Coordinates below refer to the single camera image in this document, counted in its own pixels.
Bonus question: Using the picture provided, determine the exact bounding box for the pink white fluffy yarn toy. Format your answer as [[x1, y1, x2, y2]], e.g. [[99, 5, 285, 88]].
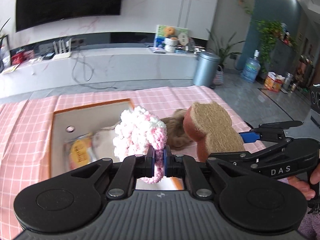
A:
[[113, 106, 167, 184]]

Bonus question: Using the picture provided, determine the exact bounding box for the brown knitted hat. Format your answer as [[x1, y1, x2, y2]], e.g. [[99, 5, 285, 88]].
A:
[[161, 109, 193, 151]]

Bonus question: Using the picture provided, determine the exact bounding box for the person's right hand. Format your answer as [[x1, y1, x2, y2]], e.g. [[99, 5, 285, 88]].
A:
[[287, 165, 320, 200]]

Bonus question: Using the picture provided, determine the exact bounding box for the orange cardboard snack box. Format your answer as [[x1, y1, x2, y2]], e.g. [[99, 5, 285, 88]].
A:
[[264, 72, 285, 92]]

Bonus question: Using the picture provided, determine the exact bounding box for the yellow snack packet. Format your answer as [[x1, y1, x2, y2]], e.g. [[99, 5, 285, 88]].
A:
[[65, 136, 94, 170]]

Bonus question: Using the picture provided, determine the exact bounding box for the blue water jug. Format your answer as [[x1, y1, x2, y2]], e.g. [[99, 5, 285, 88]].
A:
[[240, 50, 261, 83]]

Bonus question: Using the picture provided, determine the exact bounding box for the small woven basket bag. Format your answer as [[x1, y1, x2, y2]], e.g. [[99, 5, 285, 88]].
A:
[[213, 65, 223, 86]]

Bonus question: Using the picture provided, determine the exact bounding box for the purple fluffy rug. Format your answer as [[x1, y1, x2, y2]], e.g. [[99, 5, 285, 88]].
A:
[[298, 213, 320, 240]]

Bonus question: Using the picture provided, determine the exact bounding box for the green potted floor plant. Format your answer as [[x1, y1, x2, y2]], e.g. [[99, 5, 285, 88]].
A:
[[206, 29, 245, 69]]

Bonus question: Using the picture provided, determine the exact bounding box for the grey metal trash bin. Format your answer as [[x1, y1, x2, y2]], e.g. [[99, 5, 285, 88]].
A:
[[193, 51, 220, 87]]

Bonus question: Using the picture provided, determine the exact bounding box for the white marble TV console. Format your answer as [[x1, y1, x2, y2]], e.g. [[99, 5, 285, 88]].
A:
[[1, 48, 196, 98]]

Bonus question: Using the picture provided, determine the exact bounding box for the hanging ivy plant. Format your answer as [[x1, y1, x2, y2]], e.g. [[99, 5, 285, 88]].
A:
[[231, 0, 301, 74]]

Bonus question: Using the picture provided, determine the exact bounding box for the pink checkered tablecloth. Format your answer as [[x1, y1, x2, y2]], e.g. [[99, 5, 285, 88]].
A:
[[0, 85, 267, 240]]

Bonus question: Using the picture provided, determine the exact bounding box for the teddy bear in white pot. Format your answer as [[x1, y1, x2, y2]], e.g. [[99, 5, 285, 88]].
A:
[[164, 26, 178, 53]]

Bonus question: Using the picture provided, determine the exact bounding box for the round paper fan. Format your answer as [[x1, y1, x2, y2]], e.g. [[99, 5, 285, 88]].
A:
[[178, 32, 189, 46]]

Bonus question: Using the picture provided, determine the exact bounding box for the white wifi router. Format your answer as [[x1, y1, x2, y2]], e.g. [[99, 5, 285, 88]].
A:
[[52, 38, 72, 60]]

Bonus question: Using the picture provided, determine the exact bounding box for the red gift box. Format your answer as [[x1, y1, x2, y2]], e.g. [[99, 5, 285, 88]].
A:
[[11, 51, 25, 65]]

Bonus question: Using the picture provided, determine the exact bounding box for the potted grass in vase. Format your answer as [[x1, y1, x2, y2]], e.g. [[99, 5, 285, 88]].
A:
[[0, 18, 11, 50]]

